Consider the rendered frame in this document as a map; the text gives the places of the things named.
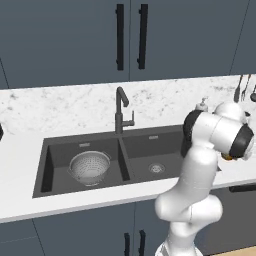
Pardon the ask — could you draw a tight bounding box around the dark grey double sink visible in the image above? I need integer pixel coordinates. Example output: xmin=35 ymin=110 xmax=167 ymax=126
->
xmin=32 ymin=124 xmax=188 ymax=200

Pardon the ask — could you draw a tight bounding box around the dark hanging spatula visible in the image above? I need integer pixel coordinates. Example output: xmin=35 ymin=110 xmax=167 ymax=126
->
xmin=233 ymin=74 xmax=244 ymax=104

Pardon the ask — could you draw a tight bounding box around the black dishwasher handle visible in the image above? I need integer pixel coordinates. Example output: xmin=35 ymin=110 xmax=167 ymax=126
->
xmin=228 ymin=183 xmax=256 ymax=194

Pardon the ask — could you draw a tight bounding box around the black wall cupboard handle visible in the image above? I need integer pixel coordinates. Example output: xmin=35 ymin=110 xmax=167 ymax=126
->
xmin=115 ymin=3 xmax=125 ymax=71
xmin=136 ymin=3 xmax=149 ymax=70

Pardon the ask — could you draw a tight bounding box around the dark grey sink faucet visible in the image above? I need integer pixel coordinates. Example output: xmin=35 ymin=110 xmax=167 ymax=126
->
xmin=114 ymin=86 xmax=136 ymax=135

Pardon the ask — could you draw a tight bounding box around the dark hanging ladle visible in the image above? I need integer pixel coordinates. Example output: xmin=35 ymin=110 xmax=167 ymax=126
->
xmin=249 ymin=84 xmax=256 ymax=103

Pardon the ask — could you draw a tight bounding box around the blue-grey wall cupboard door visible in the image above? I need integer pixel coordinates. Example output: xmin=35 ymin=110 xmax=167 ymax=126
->
xmin=229 ymin=0 xmax=256 ymax=76
xmin=129 ymin=0 xmax=250 ymax=82
xmin=0 ymin=0 xmax=131 ymax=90

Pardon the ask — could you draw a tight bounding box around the round metal sink drain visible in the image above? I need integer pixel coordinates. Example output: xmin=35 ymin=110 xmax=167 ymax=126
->
xmin=148 ymin=162 xmax=166 ymax=174

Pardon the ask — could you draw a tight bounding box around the white soap dispenser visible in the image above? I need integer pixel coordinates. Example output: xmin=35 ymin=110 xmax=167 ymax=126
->
xmin=194 ymin=96 xmax=210 ymax=113

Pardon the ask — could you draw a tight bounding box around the dark grey dishwasher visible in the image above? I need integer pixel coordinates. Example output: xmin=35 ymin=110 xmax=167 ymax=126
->
xmin=195 ymin=183 xmax=256 ymax=256

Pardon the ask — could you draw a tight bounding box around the blue-grey base cupboard door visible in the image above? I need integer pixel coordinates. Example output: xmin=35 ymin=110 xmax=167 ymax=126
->
xmin=32 ymin=202 xmax=137 ymax=256
xmin=133 ymin=198 xmax=175 ymax=256
xmin=0 ymin=218 xmax=45 ymax=256

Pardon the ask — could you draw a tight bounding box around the metal colander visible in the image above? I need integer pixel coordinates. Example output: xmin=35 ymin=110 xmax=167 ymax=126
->
xmin=67 ymin=150 xmax=112 ymax=187

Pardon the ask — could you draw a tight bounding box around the black base cupboard handle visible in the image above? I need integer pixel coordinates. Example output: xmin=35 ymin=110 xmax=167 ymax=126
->
xmin=138 ymin=229 xmax=147 ymax=256
xmin=123 ymin=232 xmax=131 ymax=256

